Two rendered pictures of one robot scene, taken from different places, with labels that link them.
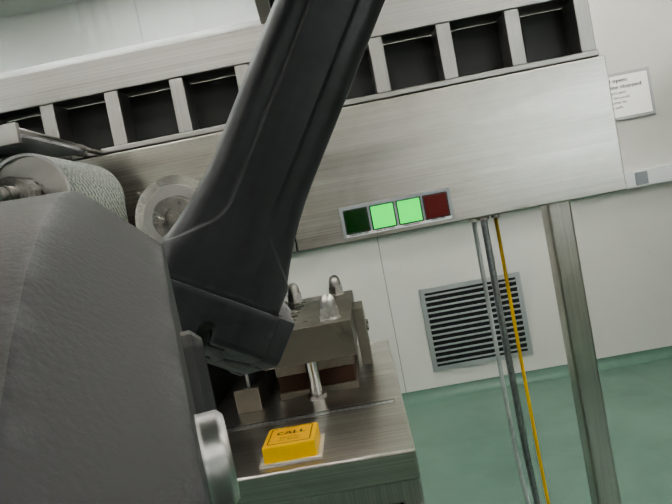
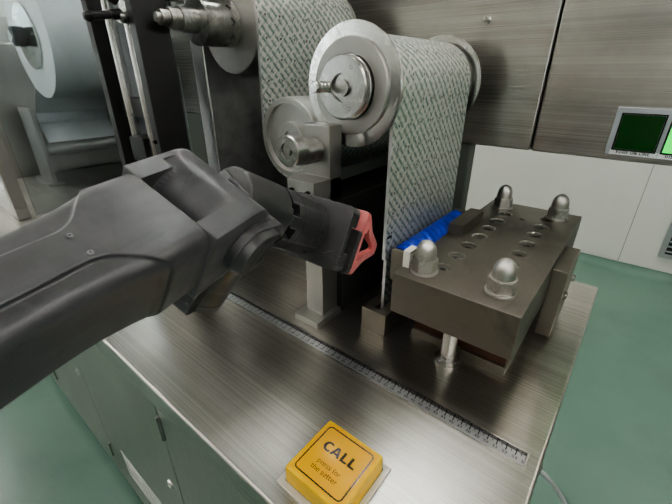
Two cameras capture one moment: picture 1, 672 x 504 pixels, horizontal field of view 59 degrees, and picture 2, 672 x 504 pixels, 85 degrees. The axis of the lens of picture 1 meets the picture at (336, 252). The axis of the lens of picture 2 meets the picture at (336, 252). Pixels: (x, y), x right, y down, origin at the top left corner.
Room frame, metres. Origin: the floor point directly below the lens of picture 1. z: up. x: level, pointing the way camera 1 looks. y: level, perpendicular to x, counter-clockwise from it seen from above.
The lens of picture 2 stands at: (0.60, -0.03, 1.27)
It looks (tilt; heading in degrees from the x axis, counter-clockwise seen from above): 26 degrees down; 36
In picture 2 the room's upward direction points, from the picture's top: straight up
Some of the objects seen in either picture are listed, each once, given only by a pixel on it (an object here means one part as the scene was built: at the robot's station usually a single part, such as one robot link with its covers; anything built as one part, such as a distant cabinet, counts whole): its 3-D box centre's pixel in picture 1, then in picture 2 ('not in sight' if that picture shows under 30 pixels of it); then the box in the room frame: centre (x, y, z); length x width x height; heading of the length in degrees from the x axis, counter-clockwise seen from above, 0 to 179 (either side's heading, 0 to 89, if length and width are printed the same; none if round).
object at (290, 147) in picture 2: not in sight; (292, 150); (0.96, 0.29, 1.18); 0.04 x 0.02 x 0.04; 87
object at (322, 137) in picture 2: not in sight; (314, 232); (0.99, 0.29, 1.05); 0.06 x 0.05 x 0.31; 177
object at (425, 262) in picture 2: not in sight; (425, 255); (1.02, 0.13, 1.05); 0.04 x 0.04 x 0.04
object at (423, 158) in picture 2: not in sight; (426, 181); (1.15, 0.19, 1.11); 0.23 x 0.01 x 0.18; 177
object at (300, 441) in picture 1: (292, 442); (334, 468); (0.79, 0.11, 0.91); 0.07 x 0.07 x 0.02; 87
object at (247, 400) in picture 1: (261, 378); (416, 284); (1.15, 0.19, 0.92); 0.28 x 0.04 x 0.04; 177
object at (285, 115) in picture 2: not in sight; (339, 129); (1.16, 0.37, 1.17); 0.26 x 0.12 x 0.12; 177
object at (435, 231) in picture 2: not in sight; (433, 234); (1.15, 0.17, 1.03); 0.21 x 0.04 x 0.03; 177
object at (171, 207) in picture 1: (175, 218); (346, 87); (1.02, 0.26, 1.25); 0.07 x 0.02 x 0.07; 87
